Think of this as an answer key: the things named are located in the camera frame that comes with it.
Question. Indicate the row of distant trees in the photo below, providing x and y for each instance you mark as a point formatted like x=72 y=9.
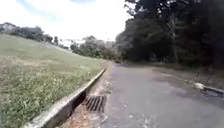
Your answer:
x=90 y=48

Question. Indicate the metal drain grate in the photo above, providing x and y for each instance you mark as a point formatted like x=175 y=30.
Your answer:
x=95 y=103

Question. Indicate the grey asphalt road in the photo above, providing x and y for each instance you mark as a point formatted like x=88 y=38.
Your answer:
x=150 y=100

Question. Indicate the dirt gutter strip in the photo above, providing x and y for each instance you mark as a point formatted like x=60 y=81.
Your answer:
x=87 y=110

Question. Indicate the concrete kerb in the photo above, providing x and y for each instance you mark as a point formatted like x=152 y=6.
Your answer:
x=63 y=107

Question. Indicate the wood of dark trees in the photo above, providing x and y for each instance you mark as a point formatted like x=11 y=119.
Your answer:
x=173 y=30

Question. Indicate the grass slope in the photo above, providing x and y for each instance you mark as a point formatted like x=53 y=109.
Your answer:
x=36 y=73

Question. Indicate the overgrown roadside verge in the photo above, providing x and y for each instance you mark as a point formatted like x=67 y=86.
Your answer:
x=196 y=76

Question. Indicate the building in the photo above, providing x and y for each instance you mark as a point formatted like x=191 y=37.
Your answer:
x=6 y=26

